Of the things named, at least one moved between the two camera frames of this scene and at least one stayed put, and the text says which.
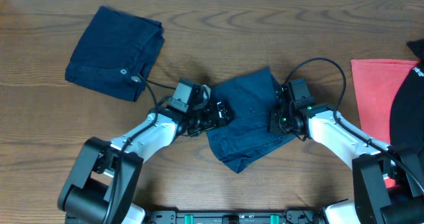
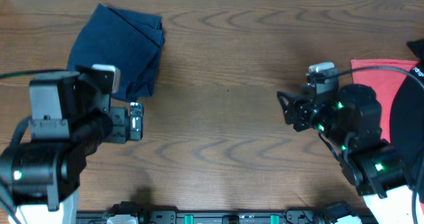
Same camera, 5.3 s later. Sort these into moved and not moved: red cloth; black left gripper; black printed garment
Moved: black left gripper
Not moved: black printed garment; red cloth
